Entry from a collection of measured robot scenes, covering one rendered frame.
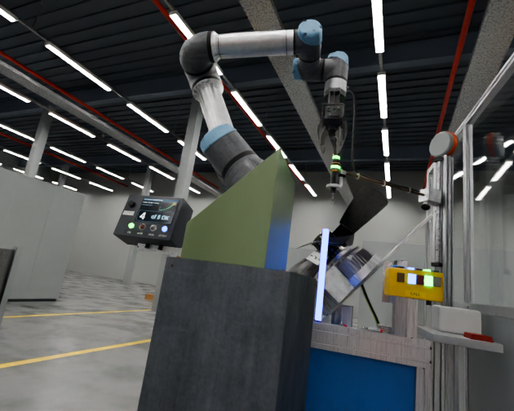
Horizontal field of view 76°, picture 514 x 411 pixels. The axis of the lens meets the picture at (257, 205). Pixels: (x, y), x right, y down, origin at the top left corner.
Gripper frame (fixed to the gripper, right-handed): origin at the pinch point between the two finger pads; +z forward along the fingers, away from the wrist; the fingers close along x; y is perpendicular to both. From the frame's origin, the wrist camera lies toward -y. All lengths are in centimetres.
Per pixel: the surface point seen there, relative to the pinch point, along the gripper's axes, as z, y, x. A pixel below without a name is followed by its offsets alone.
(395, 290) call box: 43, -9, 24
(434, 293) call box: 42, -9, 35
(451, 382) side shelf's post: 76, -60, 54
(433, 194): -12, -82, 52
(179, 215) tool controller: 25, -10, -57
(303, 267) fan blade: 37, -54, -11
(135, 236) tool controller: 35, -6, -72
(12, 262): 56, -77, -214
